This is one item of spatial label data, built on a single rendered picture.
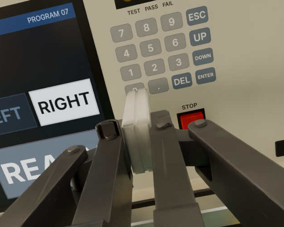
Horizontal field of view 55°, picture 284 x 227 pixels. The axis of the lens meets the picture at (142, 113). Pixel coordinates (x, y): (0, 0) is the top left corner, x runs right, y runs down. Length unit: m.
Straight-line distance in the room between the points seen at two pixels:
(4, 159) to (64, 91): 0.08
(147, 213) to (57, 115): 0.11
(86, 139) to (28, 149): 0.05
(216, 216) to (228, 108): 0.09
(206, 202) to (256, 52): 0.13
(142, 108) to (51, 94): 0.09
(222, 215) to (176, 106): 0.10
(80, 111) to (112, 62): 0.05
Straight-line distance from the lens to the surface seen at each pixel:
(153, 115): 0.17
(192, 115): 0.22
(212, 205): 0.24
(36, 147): 0.25
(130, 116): 0.15
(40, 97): 0.23
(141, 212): 0.25
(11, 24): 0.23
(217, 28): 0.22
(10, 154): 0.26
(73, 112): 0.23
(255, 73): 0.23
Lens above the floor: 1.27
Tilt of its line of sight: 19 degrees down
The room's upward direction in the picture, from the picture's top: 13 degrees counter-clockwise
